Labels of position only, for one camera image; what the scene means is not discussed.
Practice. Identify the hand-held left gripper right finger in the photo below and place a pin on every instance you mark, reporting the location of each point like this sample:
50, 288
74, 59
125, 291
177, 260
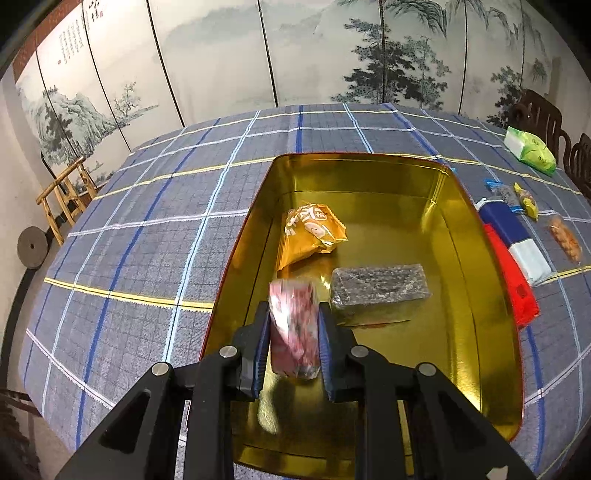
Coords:
325, 353

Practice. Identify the round stone disc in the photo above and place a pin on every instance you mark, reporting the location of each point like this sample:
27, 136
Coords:
32, 247

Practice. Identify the blue-ended clear snack packet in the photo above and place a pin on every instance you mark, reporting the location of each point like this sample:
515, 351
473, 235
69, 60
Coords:
508, 196

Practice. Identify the small yellow snack packet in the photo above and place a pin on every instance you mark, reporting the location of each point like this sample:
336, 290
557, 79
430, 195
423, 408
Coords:
527, 202

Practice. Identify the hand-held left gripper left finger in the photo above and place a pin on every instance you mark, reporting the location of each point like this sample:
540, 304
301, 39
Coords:
264, 344

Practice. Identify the orange snack packet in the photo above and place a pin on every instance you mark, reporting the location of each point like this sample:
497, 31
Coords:
309, 230

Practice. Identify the blue plaid tablecloth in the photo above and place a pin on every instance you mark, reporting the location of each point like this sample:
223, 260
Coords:
161, 230

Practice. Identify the gold tin box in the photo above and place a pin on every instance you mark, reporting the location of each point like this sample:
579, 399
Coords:
392, 221

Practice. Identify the dark wrapped snack bar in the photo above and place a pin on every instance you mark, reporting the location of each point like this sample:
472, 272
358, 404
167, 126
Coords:
378, 284

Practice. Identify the dark carved wooden chair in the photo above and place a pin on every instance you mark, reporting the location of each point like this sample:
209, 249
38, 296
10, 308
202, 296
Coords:
581, 161
538, 113

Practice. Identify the dark wooden furniture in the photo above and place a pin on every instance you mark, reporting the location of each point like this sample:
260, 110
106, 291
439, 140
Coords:
14, 429

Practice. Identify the bamboo chair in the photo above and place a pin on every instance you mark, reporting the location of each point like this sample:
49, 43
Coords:
69, 194

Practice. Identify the clear peanut snack packet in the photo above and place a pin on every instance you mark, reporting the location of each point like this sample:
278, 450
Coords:
565, 237

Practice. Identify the blue and white snack packet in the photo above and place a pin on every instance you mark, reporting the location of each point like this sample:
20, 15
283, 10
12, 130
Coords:
508, 226

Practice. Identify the green snack bag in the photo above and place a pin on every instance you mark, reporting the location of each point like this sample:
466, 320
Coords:
531, 150

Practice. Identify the red snack packet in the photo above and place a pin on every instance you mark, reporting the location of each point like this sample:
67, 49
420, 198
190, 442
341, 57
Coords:
512, 277

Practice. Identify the painted landscape folding screen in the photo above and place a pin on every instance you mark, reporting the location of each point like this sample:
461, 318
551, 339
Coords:
231, 60

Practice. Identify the pink snack packet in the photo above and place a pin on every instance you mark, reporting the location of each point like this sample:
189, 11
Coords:
293, 327

